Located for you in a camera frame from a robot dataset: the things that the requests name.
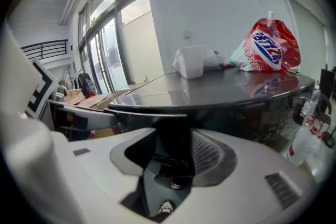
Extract flat cardboard boxes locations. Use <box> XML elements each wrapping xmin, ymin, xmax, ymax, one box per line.
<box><xmin>78</xmin><ymin>92</ymin><xmax>117</xmax><ymax>111</ymax></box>

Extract black backpack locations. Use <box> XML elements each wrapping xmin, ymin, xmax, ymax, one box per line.
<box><xmin>77</xmin><ymin>72</ymin><xmax>97</xmax><ymax>98</ymax></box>

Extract clear plastic bottle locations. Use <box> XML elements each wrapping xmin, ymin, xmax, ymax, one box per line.
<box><xmin>287</xmin><ymin>97</ymin><xmax>324</xmax><ymax>166</ymax></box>

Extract small cardboard box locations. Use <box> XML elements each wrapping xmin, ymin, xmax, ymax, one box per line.
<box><xmin>66</xmin><ymin>88</ymin><xmax>86</xmax><ymax>105</ymax></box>

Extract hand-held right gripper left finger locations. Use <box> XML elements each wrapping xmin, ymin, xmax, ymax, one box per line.
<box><xmin>50</xmin><ymin>127</ymin><xmax>159</xmax><ymax>224</ymax></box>

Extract black chair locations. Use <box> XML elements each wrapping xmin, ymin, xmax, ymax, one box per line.
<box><xmin>314</xmin><ymin>91</ymin><xmax>336</xmax><ymax>149</ymax></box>

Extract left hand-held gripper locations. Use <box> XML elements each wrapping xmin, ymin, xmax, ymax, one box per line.
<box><xmin>0</xmin><ymin>23</ymin><xmax>59</xmax><ymax>122</ymax></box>

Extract large glass window wall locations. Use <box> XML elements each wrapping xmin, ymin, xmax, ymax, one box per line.
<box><xmin>78</xmin><ymin>0</ymin><xmax>165</xmax><ymax>95</ymax></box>

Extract red detergent refill bag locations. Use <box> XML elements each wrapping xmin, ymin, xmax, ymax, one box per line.
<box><xmin>229</xmin><ymin>11</ymin><xmax>302</xmax><ymax>73</ymax></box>

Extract black metal railing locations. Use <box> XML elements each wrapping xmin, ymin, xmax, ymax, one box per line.
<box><xmin>20</xmin><ymin>39</ymin><xmax>69</xmax><ymax>61</ymax></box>

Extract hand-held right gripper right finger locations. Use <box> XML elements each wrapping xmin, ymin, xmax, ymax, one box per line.
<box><xmin>160</xmin><ymin>127</ymin><xmax>317</xmax><ymax>224</ymax></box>

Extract white plastic container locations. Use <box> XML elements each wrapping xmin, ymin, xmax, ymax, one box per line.
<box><xmin>171</xmin><ymin>45</ymin><xmax>206</xmax><ymax>80</ymax></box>

